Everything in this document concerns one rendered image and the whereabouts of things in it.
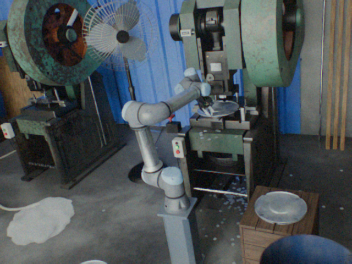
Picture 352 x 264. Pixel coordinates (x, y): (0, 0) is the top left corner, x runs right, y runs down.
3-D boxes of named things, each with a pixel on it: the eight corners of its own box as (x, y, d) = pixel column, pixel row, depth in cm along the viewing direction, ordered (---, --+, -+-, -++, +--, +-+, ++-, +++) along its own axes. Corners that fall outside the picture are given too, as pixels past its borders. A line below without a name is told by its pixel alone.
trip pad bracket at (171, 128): (181, 148, 259) (177, 123, 251) (169, 147, 263) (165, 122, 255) (184, 144, 264) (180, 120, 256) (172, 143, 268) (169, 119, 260)
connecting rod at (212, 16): (223, 62, 234) (218, 7, 220) (205, 62, 240) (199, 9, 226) (232, 54, 251) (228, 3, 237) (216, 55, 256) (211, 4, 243)
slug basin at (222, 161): (245, 172, 255) (243, 160, 252) (201, 168, 270) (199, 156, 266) (256, 150, 283) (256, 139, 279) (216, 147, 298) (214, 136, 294)
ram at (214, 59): (226, 94, 240) (223, 50, 228) (205, 93, 247) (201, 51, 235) (234, 86, 254) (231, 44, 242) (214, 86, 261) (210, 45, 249)
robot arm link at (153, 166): (161, 193, 204) (136, 109, 178) (143, 186, 213) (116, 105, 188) (174, 181, 211) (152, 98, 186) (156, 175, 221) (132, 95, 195)
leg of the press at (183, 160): (193, 213, 272) (176, 102, 237) (180, 210, 278) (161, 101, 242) (230, 155, 347) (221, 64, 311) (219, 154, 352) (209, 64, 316)
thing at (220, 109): (243, 102, 253) (243, 100, 253) (231, 117, 230) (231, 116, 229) (205, 100, 266) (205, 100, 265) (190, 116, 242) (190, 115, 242)
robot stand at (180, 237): (197, 279, 214) (187, 217, 196) (168, 273, 221) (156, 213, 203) (206, 256, 230) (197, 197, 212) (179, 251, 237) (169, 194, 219)
